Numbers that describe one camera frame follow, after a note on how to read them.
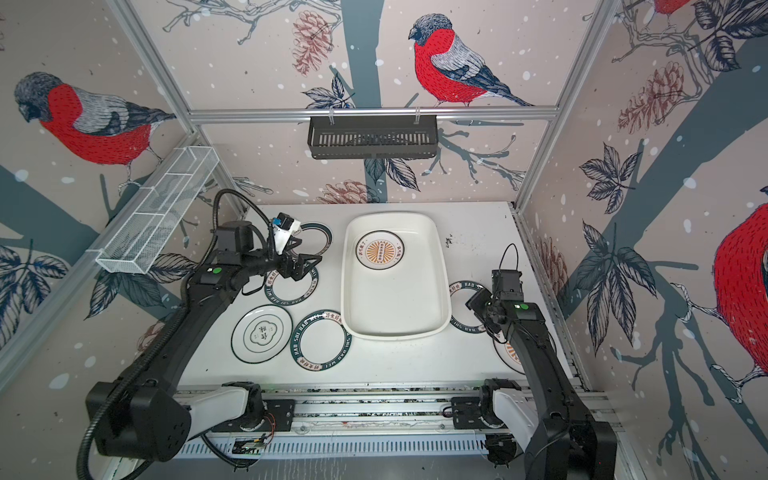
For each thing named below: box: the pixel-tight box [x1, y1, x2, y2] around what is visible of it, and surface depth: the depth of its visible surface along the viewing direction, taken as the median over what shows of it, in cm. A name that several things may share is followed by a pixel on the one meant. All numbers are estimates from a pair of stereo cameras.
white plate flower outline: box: [231, 304, 294, 364], surface depth 89 cm
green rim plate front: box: [290, 309, 353, 372], surface depth 87 cm
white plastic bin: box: [340, 211, 452, 341], surface depth 102 cm
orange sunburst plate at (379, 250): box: [355, 230, 405, 270], surface depth 109 cm
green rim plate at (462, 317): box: [449, 280, 487, 334], surface depth 92 cm
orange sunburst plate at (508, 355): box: [493, 336, 525, 375], surface depth 85 cm
